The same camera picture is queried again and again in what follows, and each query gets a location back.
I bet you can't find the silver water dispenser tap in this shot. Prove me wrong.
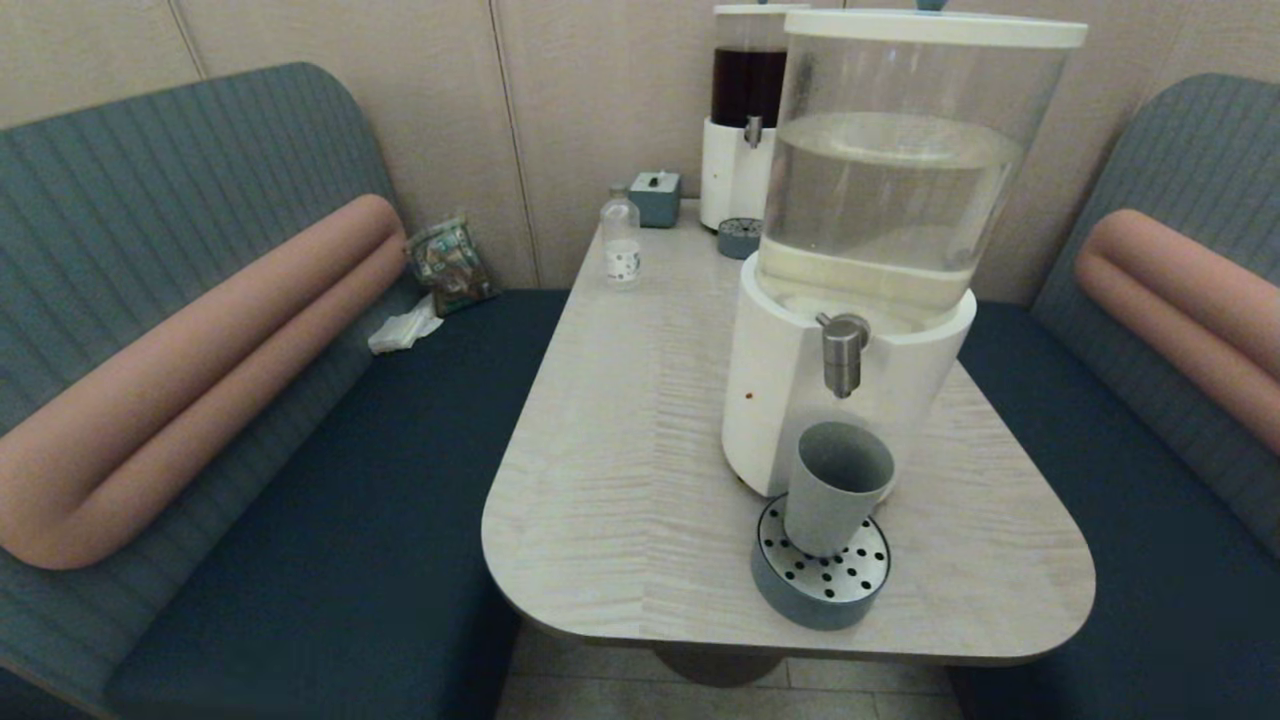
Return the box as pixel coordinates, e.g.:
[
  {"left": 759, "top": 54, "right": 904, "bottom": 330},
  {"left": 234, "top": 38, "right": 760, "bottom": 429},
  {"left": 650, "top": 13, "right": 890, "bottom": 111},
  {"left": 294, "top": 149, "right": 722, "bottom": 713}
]
[{"left": 815, "top": 312, "right": 871, "bottom": 399}]

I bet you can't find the grey plastic cup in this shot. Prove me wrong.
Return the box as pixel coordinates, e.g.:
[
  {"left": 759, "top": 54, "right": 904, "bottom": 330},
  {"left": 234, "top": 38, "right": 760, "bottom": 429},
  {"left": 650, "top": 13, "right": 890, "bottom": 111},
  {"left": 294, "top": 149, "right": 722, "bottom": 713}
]
[{"left": 784, "top": 421, "right": 896, "bottom": 559}]

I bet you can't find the small clear plastic bottle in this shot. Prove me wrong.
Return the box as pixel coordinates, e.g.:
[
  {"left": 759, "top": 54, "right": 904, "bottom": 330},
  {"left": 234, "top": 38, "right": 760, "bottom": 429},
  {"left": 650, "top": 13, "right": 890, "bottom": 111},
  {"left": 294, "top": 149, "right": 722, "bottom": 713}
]
[{"left": 601, "top": 183, "right": 643, "bottom": 290}]

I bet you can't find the clear water dispenser white base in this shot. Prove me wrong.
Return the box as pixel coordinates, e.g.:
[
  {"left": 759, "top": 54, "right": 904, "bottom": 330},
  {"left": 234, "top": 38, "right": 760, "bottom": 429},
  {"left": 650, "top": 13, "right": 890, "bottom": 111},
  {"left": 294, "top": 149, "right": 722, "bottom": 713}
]
[{"left": 721, "top": 30, "right": 1079, "bottom": 498}]

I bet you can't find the round blue perforated drip tray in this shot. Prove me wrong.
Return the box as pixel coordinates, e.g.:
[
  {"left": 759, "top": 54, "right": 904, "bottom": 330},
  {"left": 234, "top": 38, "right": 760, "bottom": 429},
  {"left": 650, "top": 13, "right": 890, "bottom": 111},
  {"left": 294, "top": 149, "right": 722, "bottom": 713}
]
[
  {"left": 717, "top": 217, "right": 764, "bottom": 260},
  {"left": 750, "top": 495, "right": 891, "bottom": 632}
]

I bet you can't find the grey-blue square tissue box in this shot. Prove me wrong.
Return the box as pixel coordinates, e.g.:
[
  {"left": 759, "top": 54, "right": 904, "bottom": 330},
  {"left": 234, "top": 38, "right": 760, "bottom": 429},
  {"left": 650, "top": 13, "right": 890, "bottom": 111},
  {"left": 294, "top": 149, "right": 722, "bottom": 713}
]
[{"left": 629, "top": 170, "right": 683, "bottom": 228}]

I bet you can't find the dark drink dispenser white base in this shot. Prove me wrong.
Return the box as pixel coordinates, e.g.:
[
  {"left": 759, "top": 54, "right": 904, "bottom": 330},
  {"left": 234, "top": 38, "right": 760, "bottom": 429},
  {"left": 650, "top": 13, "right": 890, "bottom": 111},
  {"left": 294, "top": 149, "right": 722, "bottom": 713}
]
[{"left": 700, "top": 12, "right": 801, "bottom": 233}]

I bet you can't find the clear bag of snacks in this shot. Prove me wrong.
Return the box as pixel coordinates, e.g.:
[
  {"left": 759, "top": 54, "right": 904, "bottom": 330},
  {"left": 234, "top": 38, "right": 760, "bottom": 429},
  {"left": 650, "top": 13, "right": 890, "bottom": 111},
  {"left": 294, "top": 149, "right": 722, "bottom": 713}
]
[{"left": 404, "top": 213, "right": 498, "bottom": 317}]

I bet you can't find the crumpled white tissue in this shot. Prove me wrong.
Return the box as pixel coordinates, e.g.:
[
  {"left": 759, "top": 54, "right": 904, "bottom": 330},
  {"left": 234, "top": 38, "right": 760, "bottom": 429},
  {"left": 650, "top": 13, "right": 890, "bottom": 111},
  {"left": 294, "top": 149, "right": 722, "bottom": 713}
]
[{"left": 367, "top": 294, "right": 444, "bottom": 355}]

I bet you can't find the white water dispenser lid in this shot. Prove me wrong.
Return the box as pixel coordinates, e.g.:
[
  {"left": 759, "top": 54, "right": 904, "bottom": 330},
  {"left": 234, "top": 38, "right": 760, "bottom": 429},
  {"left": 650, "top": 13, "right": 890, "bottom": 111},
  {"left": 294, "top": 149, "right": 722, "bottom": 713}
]
[{"left": 785, "top": 8, "right": 1089, "bottom": 49}]

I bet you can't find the teal upholstered booth bench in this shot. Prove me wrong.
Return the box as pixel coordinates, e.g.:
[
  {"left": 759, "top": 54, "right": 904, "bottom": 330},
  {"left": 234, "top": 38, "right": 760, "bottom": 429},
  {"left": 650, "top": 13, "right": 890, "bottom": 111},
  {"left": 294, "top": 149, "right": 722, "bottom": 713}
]
[
  {"left": 945, "top": 72, "right": 1280, "bottom": 720},
  {"left": 0, "top": 62, "right": 571, "bottom": 720}
]

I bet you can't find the dark round table pedestal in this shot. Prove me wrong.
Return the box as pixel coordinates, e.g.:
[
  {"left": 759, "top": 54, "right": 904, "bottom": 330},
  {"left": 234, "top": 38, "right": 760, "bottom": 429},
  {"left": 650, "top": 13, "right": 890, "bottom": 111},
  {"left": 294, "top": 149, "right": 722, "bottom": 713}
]
[{"left": 652, "top": 645, "right": 789, "bottom": 688}]

